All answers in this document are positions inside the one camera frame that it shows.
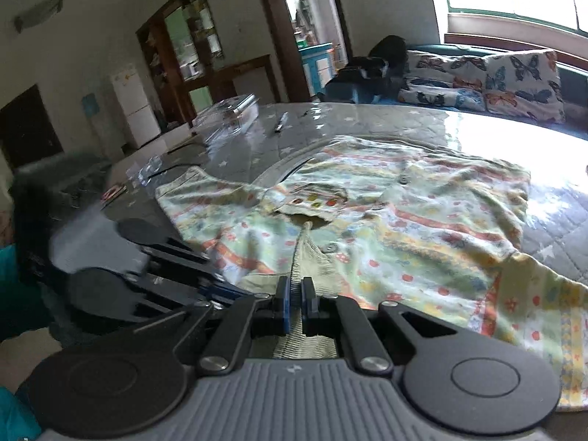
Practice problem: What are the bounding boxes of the patterned children's shirt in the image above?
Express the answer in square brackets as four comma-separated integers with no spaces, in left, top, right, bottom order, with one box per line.
[155,136,587,410]

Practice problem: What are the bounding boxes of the eyeglasses with black temples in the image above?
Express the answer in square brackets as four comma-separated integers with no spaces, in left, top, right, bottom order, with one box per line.
[121,141,206,187]

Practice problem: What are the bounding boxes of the white refrigerator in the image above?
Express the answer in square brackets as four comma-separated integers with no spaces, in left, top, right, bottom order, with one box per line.
[111,64,161,148]

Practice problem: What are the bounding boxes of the clear plastic food container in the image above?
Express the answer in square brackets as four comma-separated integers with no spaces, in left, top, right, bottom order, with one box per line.
[193,94,259,144]

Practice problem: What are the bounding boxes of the dark wooden side table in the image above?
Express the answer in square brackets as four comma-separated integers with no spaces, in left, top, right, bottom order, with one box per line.
[184,54,282,114]

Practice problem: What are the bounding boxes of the black bag on sofa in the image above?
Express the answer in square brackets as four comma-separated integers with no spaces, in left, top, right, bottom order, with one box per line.
[317,35,408,104]

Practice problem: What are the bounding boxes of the blue white cabinet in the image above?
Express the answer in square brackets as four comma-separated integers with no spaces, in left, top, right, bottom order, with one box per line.
[299,43,335,97]

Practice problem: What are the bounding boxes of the left butterfly pillow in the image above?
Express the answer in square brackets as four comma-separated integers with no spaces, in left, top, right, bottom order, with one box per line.
[398,50,487,112]

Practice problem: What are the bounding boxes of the butterfly pillow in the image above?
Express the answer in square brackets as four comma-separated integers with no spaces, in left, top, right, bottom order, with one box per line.
[483,49,565,123]
[398,50,487,112]

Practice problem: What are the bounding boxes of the right butterfly pillow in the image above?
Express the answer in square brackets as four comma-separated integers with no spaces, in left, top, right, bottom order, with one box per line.
[483,49,565,123]

